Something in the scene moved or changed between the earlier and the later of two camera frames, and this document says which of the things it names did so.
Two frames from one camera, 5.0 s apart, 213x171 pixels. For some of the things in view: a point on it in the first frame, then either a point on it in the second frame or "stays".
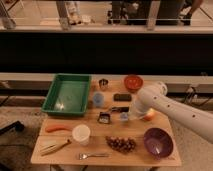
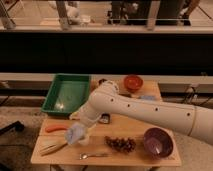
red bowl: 133,83 stays
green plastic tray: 68,94 stays
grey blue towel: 124,116 -> 75,133
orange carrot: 56,127 stays
